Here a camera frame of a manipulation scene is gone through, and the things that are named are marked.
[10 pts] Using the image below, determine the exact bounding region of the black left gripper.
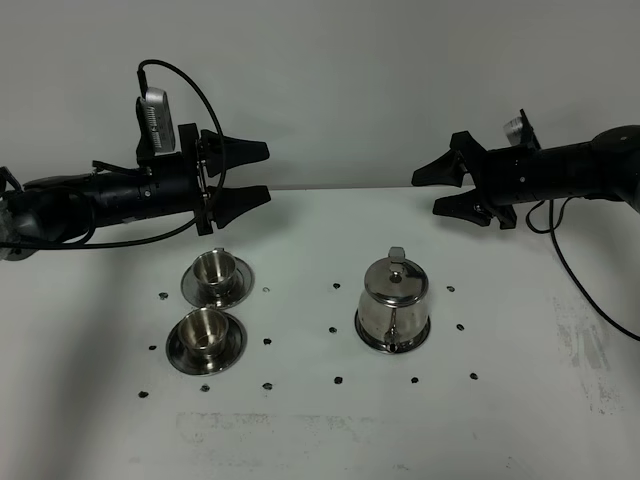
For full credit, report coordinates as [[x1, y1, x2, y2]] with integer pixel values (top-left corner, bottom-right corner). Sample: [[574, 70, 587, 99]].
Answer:
[[137, 123, 271, 236]]

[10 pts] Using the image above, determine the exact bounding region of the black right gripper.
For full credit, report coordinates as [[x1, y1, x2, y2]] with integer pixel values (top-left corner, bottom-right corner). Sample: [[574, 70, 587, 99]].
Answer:
[[411, 131, 538, 230]]

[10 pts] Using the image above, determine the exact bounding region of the stainless steel teapot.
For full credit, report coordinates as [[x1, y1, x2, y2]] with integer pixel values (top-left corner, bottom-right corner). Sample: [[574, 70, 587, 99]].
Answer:
[[356, 246, 429, 342]]

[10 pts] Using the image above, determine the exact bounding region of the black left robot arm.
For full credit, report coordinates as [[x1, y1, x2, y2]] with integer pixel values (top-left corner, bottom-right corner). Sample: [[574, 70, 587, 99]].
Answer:
[[1, 124, 271, 261]]

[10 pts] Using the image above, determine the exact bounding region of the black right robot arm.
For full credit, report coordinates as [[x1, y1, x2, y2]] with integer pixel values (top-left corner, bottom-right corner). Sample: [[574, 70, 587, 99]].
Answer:
[[411, 125, 639, 230]]

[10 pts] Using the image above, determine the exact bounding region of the far stainless steel teacup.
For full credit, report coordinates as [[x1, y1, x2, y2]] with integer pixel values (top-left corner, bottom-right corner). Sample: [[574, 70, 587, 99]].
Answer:
[[191, 248, 237, 297]]

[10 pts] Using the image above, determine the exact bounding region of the stainless steel teacup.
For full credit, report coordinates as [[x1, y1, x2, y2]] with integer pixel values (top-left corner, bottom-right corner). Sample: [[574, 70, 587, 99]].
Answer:
[[177, 307, 229, 357], [191, 248, 237, 297]]

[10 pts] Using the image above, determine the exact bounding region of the near stainless steel teacup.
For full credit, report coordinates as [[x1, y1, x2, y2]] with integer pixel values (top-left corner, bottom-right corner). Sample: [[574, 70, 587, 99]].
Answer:
[[177, 307, 229, 357]]

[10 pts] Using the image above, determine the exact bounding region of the steel teapot saucer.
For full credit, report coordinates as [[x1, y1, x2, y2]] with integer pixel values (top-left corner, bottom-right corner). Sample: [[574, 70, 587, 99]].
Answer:
[[354, 312, 431, 355]]

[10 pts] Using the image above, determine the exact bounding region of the far steel saucer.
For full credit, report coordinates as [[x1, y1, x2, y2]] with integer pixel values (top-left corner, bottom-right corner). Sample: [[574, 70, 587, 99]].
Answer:
[[181, 251, 254, 310]]

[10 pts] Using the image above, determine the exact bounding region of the near steel saucer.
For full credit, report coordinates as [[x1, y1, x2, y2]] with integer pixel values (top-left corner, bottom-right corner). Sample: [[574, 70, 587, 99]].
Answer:
[[165, 307, 247, 376]]

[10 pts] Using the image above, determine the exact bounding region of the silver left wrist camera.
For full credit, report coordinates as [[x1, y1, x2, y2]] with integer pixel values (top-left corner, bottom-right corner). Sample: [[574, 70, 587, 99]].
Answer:
[[136, 87, 176, 159]]

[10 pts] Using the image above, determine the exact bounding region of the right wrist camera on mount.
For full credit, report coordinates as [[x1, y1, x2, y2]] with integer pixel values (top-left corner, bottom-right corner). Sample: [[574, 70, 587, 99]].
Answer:
[[503, 109, 541, 151]]

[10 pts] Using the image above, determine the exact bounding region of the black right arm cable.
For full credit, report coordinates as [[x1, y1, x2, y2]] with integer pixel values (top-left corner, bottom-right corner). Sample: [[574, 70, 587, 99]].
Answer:
[[525, 195, 640, 343]]

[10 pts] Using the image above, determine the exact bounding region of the black left camera cable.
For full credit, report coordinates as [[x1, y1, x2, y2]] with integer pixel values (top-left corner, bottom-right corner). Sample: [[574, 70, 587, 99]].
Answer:
[[0, 59, 233, 250]]

